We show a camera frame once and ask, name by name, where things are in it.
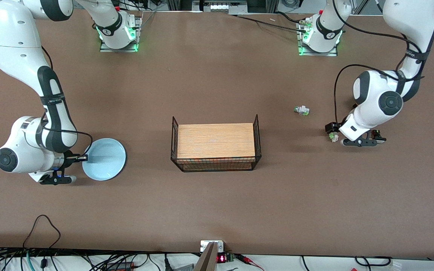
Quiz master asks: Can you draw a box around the light blue round plate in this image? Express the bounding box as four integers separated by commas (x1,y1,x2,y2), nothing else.
82,138,127,181

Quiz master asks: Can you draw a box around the black square white push button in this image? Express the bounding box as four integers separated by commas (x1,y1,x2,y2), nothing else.
370,129,387,144

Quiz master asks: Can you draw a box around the red test clip lead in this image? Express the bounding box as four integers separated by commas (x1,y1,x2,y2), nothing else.
236,254,264,271

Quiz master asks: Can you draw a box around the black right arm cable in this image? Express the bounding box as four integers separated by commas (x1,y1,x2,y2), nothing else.
41,45,93,157

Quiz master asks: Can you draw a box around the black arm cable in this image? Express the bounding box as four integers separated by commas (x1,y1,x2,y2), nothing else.
41,45,93,157
332,0,434,126

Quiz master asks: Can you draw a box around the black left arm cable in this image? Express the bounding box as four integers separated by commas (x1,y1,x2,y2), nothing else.
332,0,434,126

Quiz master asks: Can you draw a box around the thin black looped cable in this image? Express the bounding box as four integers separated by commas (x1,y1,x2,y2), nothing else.
22,215,61,250

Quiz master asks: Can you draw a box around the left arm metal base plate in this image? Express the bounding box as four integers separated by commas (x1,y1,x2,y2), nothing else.
297,17,339,57

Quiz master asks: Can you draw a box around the black wire shelf wooden board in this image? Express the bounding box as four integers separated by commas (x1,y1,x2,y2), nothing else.
171,114,262,173

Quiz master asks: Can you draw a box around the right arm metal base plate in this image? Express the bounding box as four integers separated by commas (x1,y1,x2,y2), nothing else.
99,15,142,52

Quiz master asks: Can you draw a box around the long black table cable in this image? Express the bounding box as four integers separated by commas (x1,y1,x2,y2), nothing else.
228,14,308,32

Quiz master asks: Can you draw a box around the black coiled cable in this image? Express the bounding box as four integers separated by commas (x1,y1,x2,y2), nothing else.
355,256,393,266

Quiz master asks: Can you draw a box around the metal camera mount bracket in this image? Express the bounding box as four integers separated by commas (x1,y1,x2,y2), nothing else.
200,240,225,271

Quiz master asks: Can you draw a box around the aluminium frame structure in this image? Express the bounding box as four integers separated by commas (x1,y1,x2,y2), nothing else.
167,0,278,14

